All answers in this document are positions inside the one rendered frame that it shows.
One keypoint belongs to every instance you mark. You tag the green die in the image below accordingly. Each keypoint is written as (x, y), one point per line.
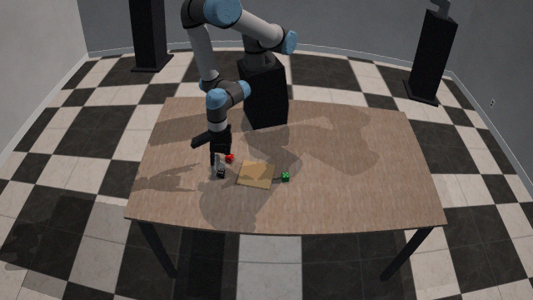
(285, 177)

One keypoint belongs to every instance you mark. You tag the tan flat mat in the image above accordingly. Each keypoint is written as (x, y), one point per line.
(256, 174)

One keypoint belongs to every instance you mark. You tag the red die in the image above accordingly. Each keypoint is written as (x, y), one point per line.
(229, 158)

